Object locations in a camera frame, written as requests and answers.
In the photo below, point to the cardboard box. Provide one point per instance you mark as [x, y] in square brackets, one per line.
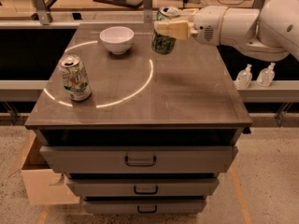
[42, 185]

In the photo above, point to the left clear pump bottle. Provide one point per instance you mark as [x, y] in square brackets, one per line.
[244, 77]

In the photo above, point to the top grey drawer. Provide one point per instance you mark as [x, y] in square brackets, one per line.
[139, 160]

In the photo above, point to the green soda can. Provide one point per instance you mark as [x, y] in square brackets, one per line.
[162, 42]

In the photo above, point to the left metal bracket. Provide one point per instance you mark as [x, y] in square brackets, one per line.
[42, 11]

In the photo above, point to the white soda can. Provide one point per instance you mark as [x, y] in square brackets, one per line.
[74, 76]

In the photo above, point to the grey drawer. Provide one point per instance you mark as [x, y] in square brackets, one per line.
[139, 160]
[142, 187]
[144, 206]

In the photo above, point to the middle grey drawer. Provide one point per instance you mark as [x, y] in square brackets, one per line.
[142, 187]

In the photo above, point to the clear pump bottle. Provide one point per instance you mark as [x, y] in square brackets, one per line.
[266, 75]
[244, 77]

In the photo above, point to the right clear pump bottle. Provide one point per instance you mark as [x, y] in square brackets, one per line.
[266, 75]

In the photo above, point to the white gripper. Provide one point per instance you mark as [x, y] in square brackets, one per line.
[206, 27]

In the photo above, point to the middle metal bracket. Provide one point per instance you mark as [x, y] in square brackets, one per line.
[147, 11]

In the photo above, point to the grey drawer cabinet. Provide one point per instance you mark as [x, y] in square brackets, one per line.
[142, 99]

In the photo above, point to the white bowl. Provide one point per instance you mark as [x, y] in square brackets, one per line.
[117, 39]

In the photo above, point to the bottom grey drawer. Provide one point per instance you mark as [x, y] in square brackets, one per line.
[144, 206]

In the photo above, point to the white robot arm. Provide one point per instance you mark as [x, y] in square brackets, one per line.
[270, 33]

